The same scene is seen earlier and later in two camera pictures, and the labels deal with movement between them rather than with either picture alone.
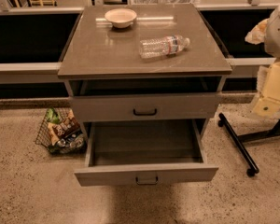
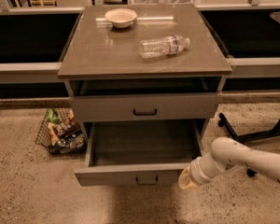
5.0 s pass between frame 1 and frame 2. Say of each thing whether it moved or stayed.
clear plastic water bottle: stayed
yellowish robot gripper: moved
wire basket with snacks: stayed
